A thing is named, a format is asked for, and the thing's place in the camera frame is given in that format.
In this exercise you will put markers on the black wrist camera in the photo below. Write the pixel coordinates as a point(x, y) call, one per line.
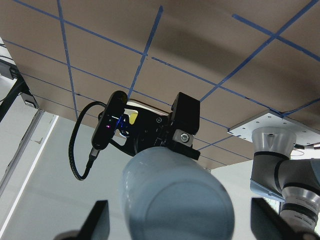
point(107, 123)

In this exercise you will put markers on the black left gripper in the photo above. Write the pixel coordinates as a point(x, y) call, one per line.
point(184, 123)

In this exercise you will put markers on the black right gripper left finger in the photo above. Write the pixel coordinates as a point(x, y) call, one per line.
point(95, 227)

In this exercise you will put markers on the yellow plastic cup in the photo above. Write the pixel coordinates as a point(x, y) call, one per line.
point(132, 117)

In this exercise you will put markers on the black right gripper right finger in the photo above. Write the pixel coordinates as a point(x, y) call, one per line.
point(265, 224)

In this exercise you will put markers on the cream plastic tray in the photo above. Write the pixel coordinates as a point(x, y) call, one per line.
point(140, 104)

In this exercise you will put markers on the blue plastic cup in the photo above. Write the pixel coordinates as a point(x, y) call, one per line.
point(168, 196)

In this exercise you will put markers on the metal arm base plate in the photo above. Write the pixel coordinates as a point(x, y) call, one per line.
point(305, 135)

